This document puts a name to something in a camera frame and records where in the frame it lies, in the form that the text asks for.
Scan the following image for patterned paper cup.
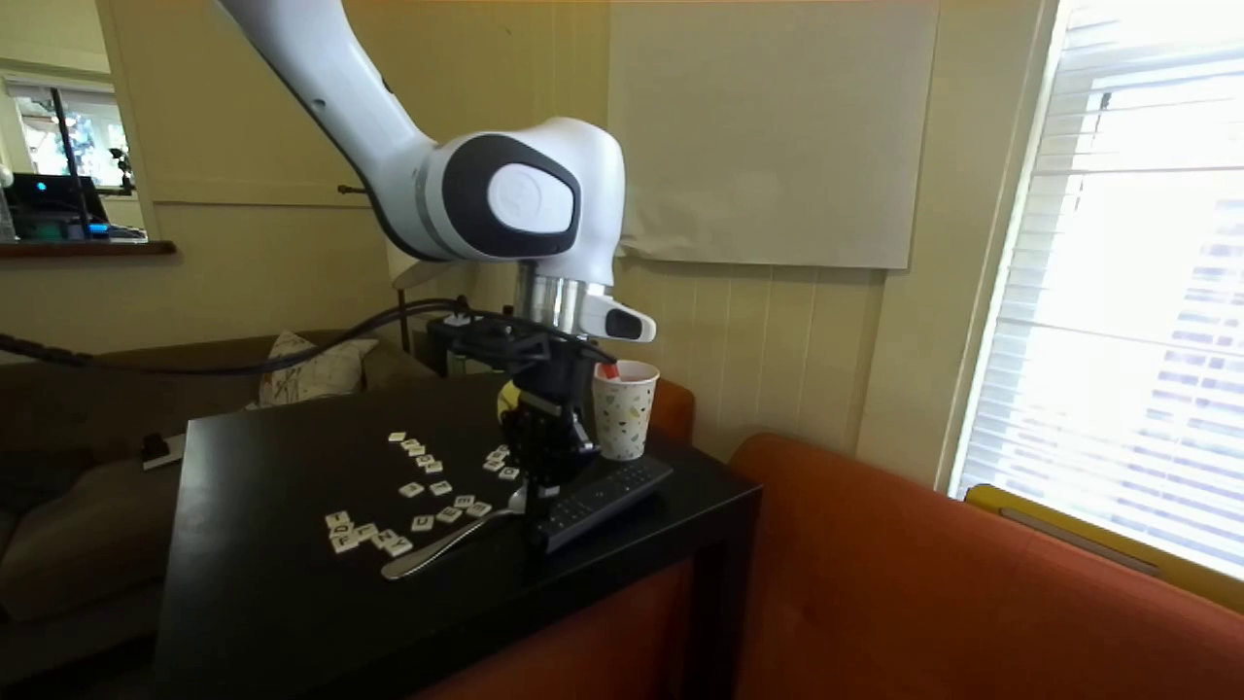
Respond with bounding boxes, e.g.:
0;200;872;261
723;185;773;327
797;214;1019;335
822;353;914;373
592;357;659;462

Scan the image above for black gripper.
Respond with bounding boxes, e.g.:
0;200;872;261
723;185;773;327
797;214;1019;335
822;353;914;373
423;313;603;503

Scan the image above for orange fabric sofa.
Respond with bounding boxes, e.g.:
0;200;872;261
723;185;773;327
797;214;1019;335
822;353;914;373
412;432;1244;700

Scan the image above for black side table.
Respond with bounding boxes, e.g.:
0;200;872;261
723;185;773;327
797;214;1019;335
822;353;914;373
149;373;765;700

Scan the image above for white paper sheet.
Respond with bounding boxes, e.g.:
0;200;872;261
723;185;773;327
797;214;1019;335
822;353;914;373
609;0;935;274

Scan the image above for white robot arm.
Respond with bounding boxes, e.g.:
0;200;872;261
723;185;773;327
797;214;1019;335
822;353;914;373
216;0;655;503

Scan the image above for white window blinds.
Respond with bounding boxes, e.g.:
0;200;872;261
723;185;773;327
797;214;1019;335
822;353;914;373
951;0;1244;576

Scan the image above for black remote control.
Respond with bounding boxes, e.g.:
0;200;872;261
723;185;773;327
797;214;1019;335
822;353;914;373
533;462;670;558

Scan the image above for silver metal spoon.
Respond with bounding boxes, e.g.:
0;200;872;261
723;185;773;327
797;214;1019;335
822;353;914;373
381;485;528;585

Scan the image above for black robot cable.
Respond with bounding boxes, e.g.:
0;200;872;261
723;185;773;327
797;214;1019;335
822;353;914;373
0;295;478;383

